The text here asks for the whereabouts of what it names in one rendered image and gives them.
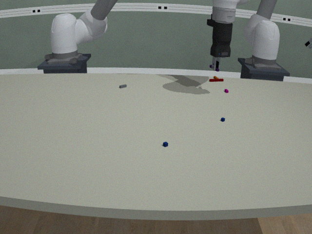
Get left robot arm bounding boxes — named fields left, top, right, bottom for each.
left=243, top=0, right=281, bottom=70

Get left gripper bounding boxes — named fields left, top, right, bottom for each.
left=305, top=38, right=312, bottom=49

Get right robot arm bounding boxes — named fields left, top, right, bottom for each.
left=44, top=0, right=250, bottom=64

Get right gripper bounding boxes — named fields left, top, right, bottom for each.
left=207, top=6, right=236, bottom=70

